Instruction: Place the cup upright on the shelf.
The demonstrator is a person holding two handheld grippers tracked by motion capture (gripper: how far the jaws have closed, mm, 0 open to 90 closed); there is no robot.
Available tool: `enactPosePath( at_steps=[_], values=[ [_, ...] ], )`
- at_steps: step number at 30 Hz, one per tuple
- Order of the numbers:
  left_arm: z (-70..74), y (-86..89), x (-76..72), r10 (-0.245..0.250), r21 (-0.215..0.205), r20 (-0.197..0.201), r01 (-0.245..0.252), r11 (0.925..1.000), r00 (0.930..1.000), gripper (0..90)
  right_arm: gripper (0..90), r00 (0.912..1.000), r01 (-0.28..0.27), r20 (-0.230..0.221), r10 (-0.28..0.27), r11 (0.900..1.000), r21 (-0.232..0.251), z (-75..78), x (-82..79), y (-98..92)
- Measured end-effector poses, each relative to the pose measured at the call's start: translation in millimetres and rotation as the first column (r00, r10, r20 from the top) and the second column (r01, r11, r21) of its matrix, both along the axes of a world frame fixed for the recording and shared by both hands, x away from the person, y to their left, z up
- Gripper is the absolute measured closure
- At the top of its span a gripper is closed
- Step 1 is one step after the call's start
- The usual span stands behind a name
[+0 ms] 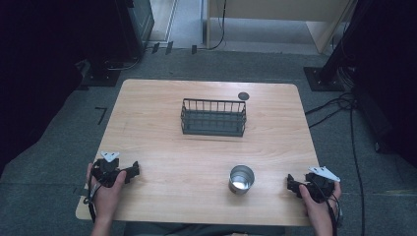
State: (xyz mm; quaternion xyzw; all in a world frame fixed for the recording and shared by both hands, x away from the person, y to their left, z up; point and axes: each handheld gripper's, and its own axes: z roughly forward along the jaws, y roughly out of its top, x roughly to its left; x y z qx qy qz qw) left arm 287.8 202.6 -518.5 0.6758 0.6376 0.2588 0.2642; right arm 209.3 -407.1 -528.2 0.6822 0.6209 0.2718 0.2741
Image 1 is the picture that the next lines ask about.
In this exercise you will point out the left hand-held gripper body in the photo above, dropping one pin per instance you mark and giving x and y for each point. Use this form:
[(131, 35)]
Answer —
[(106, 170)]

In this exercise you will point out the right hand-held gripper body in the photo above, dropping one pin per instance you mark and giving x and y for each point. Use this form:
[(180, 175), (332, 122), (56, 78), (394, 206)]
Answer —
[(319, 187)]

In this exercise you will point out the silver metal cup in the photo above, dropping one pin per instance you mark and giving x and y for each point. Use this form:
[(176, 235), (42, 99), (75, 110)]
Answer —
[(241, 180)]

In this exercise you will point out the person's right hand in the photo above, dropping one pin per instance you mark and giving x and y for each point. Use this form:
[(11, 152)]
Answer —
[(316, 211)]

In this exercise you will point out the person's left hand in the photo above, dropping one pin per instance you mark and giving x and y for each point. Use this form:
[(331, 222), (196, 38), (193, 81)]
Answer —
[(106, 198)]

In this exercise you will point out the black metal stand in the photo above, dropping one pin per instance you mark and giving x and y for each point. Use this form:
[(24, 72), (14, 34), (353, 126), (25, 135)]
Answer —
[(323, 80), (101, 77)]

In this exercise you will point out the dark round table cap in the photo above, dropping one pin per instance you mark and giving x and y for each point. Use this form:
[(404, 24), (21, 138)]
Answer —
[(243, 96)]

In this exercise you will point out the black curtain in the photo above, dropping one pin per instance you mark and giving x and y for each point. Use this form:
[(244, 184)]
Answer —
[(390, 72), (39, 65)]

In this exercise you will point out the black cabinet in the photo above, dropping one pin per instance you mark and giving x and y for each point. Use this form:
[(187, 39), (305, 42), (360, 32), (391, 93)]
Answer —
[(137, 26)]

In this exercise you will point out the light wooden furniture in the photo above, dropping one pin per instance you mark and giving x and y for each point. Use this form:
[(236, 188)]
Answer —
[(278, 10)]

